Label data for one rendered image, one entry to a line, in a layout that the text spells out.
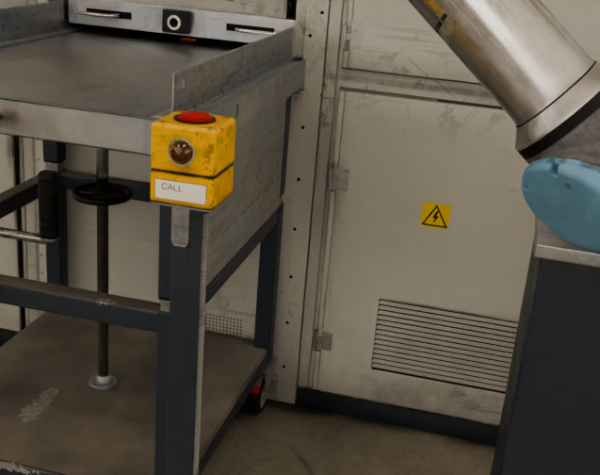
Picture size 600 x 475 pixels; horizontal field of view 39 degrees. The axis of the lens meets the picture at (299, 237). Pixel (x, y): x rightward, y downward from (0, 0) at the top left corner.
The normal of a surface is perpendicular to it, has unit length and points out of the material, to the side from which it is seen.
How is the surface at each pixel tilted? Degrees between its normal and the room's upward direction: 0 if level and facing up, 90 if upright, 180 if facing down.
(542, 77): 83
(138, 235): 90
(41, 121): 90
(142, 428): 0
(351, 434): 0
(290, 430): 0
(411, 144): 90
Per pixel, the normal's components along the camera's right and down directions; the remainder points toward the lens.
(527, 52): -0.11, 0.14
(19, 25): 0.97, 0.15
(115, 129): -0.24, 0.33
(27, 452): 0.07, -0.93
